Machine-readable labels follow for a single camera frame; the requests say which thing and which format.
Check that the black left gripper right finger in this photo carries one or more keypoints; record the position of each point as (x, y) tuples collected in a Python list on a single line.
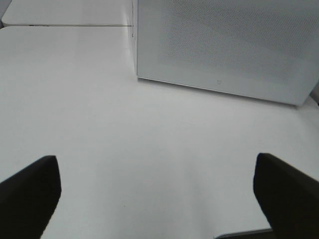
[(288, 198)]

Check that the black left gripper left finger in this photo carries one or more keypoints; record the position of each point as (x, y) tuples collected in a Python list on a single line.
[(29, 198)]

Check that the white microwave door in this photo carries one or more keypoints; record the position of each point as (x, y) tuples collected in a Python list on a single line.
[(264, 49)]

